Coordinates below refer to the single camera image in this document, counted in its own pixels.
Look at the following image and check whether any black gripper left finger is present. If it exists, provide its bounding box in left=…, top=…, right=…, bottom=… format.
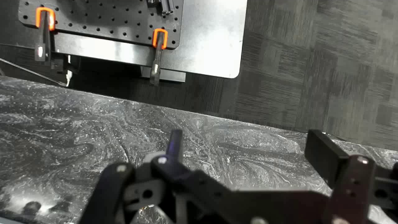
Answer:
left=79, top=130, right=183, bottom=224

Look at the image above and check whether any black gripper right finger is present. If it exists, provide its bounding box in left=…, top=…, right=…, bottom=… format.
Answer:
left=305, top=130, right=398, bottom=224

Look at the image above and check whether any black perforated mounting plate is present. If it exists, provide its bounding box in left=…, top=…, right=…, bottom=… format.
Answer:
left=19, top=0, right=184, bottom=50

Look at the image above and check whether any orange handled clamp right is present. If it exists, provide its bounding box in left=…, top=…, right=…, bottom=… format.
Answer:
left=151, top=28, right=168, bottom=86

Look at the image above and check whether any orange handled clamp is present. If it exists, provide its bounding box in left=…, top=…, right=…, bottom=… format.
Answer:
left=151, top=28, right=168, bottom=86
left=35, top=7, right=56, bottom=63

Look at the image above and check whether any grey metal base plate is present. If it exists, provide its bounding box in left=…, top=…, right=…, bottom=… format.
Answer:
left=55, top=0, right=248, bottom=79

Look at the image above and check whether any orange handled clamp left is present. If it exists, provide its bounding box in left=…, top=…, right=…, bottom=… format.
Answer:
left=35, top=7, right=56, bottom=63

